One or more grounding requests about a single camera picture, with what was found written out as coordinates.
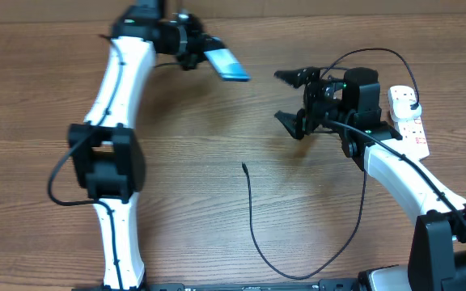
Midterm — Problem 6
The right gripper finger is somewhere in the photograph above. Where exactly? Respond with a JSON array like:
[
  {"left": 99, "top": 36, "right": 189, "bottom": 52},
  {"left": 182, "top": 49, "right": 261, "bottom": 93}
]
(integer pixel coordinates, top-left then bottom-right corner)
[
  {"left": 274, "top": 108, "right": 307, "bottom": 140},
  {"left": 274, "top": 66, "right": 321, "bottom": 89}
]

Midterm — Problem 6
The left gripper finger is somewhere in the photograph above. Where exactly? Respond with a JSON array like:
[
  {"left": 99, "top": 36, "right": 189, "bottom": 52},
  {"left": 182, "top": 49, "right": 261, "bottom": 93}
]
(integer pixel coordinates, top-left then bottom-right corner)
[
  {"left": 178, "top": 53, "right": 201, "bottom": 70},
  {"left": 201, "top": 33, "right": 223, "bottom": 53}
]

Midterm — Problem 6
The blue Galaxy smartphone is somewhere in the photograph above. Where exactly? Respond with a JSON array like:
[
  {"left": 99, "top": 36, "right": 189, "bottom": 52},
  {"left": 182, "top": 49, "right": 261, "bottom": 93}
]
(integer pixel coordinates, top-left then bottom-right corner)
[{"left": 204, "top": 43, "right": 251, "bottom": 82}]

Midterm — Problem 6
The black charging cable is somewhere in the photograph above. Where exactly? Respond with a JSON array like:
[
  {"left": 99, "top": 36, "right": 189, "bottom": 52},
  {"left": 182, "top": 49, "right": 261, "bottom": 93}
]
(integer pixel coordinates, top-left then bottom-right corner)
[{"left": 241, "top": 48, "right": 421, "bottom": 280}]

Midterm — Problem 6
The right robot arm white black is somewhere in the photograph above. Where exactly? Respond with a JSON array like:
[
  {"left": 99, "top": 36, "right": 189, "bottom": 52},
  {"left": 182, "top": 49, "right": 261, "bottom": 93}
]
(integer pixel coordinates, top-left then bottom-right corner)
[{"left": 274, "top": 67, "right": 466, "bottom": 290}]

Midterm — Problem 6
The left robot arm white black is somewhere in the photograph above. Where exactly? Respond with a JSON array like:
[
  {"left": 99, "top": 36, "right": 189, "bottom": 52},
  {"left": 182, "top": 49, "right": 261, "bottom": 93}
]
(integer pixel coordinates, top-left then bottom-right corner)
[{"left": 61, "top": 1, "right": 250, "bottom": 290}]

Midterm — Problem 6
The white charger plug adapter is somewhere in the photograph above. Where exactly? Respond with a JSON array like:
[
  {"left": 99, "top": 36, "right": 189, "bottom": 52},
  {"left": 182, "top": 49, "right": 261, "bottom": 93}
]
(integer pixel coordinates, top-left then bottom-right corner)
[{"left": 390, "top": 99, "right": 422, "bottom": 122}]

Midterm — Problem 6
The white power strip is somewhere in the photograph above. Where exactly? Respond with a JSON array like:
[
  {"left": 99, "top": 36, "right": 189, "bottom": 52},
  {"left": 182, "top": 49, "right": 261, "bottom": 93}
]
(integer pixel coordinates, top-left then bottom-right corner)
[{"left": 388, "top": 85, "right": 430, "bottom": 160}]

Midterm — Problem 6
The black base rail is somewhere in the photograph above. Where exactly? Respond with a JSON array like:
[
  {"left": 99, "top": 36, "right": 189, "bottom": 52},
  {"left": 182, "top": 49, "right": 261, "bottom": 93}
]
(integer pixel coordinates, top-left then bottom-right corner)
[{"left": 70, "top": 277, "right": 363, "bottom": 291}]

